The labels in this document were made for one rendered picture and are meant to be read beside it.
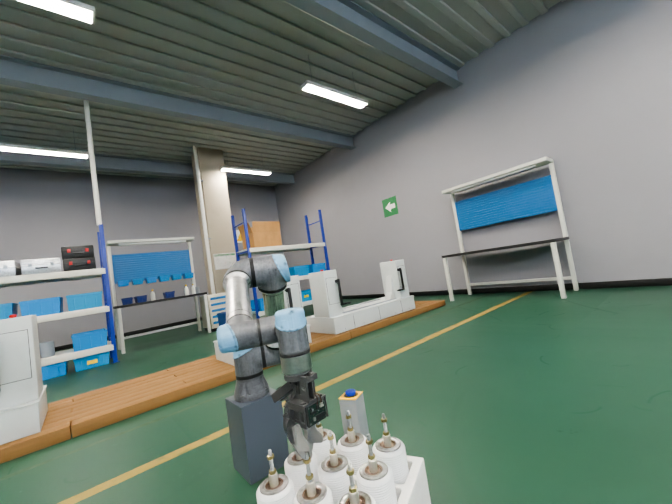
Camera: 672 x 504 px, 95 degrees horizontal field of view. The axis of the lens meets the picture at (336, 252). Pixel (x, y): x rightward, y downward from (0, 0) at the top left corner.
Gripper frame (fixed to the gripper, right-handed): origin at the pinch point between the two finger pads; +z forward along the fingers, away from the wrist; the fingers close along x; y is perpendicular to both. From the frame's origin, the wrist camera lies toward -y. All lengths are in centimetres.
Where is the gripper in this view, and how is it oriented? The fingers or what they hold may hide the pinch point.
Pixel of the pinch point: (304, 451)
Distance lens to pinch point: 91.5
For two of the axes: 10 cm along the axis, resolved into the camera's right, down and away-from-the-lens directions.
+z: 1.5, 9.9, -0.6
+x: 7.0, -0.6, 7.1
